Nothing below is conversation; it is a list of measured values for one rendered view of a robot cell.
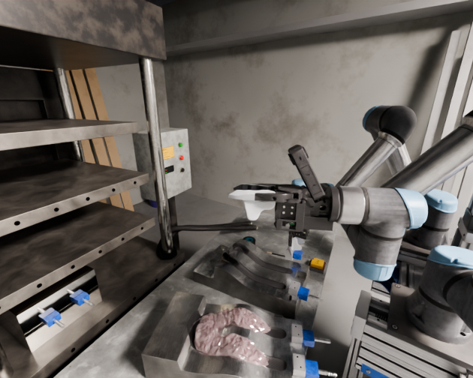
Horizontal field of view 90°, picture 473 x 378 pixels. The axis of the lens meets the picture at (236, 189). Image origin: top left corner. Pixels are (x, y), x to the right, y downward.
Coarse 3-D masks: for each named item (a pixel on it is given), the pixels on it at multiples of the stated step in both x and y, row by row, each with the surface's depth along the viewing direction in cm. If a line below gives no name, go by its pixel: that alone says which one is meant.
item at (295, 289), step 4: (292, 280) 101; (292, 284) 99; (296, 284) 99; (292, 288) 97; (296, 288) 97; (300, 288) 98; (304, 288) 98; (288, 292) 98; (292, 292) 97; (296, 292) 96; (300, 292) 96; (304, 292) 96; (308, 292) 96; (300, 296) 96; (304, 296) 95; (308, 296) 96; (312, 296) 95; (304, 300) 96; (320, 300) 94
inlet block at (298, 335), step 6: (294, 324) 85; (294, 330) 83; (300, 330) 83; (306, 330) 84; (294, 336) 81; (300, 336) 81; (306, 336) 82; (312, 336) 82; (294, 342) 81; (300, 342) 81; (306, 342) 81; (312, 342) 80; (324, 342) 81
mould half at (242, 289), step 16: (240, 240) 127; (208, 256) 126; (240, 256) 114; (272, 256) 122; (208, 272) 114; (224, 272) 105; (240, 272) 107; (256, 272) 110; (272, 272) 110; (224, 288) 108; (240, 288) 104; (256, 288) 101; (272, 288) 101; (288, 288) 100; (256, 304) 102; (272, 304) 98; (288, 304) 94
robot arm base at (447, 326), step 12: (420, 288) 67; (408, 300) 71; (420, 300) 66; (432, 300) 63; (408, 312) 69; (420, 312) 67; (432, 312) 63; (444, 312) 62; (420, 324) 65; (432, 324) 63; (444, 324) 62; (456, 324) 61; (432, 336) 63; (444, 336) 62; (456, 336) 61; (468, 336) 61
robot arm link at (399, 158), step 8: (368, 112) 102; (376, 112) 97; (384, 112) 92; (368, 120) 101; (376, 120) 96; (368, 128) 103; (376, 128) 97; (376, 136) 101; (400, 152) 101; (392, 160) 105; (400, 160) 103; (408, 160) 104; (392, 168) 107; (400, 168) 105
